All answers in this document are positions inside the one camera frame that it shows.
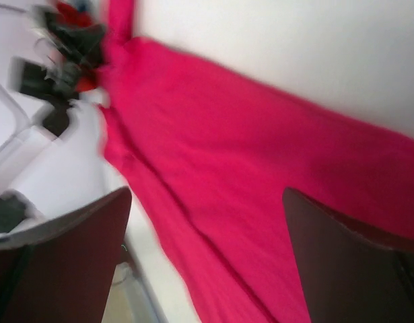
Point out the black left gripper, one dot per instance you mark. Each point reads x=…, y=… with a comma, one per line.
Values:
x=80, y=49

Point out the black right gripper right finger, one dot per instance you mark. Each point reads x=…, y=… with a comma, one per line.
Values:
x=350, y=271

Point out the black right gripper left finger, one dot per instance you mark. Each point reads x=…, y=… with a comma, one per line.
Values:
x=62, y=270

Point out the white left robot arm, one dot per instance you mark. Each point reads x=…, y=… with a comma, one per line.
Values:
x=49, y=129

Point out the magenta t shirt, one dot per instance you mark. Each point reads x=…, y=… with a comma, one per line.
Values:
x=216, y=107

